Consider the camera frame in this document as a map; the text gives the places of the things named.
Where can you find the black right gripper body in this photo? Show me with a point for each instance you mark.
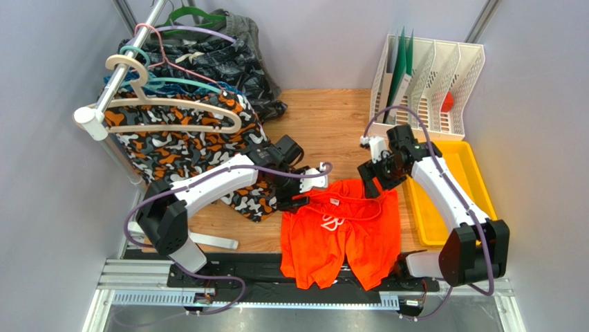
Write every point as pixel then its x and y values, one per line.
pixel 371 173

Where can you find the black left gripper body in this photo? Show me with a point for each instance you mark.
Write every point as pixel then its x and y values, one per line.
pixel 286 187

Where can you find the bright orange shorts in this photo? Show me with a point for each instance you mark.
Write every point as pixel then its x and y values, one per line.
pixel 340 225

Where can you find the beige plastic hanger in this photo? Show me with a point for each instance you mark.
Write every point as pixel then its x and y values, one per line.
pixel 178 108

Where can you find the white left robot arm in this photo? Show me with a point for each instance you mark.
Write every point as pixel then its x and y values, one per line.
pixel 256 182

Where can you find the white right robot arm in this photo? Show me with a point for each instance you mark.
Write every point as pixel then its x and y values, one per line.
pixel 477 246

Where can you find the orange camouflage shorts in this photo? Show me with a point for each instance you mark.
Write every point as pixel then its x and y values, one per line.
pixel 175 156

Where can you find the black grey patterned shorts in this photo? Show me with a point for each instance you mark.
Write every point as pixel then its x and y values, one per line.
pixel 234 64

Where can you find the purple plastic hanger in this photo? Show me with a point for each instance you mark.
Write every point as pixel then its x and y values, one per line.
pixel 197 30

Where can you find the green plastic hanger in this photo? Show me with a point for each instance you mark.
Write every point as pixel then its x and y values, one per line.
pixel 193 16

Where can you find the teal plastic hanger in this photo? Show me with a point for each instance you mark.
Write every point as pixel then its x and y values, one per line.
pixel 153 79

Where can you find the yellow plastic bin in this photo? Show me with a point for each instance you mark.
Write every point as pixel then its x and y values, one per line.
pixel 436 208

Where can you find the red small object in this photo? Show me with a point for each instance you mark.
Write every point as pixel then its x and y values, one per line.
pixel 448 103

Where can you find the white file organizer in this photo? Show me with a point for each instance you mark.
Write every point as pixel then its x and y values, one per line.
pixel 438 67

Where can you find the green folder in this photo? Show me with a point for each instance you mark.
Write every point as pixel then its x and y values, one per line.
pixel 402 68

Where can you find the grey olive garment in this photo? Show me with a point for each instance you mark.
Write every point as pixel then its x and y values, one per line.
pixel 246 29

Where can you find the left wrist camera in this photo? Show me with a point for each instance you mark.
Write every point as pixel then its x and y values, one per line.
pixel 315 177

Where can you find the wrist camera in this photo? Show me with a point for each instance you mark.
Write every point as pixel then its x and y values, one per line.
pixel 315 177
pixel 377 145

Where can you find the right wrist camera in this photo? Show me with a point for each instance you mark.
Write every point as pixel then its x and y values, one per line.
pixel 377 145

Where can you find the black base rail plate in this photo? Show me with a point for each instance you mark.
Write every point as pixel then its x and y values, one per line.
pixel 265 283

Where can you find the pink wire hanger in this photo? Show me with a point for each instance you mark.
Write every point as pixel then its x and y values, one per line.
pixel 165 59

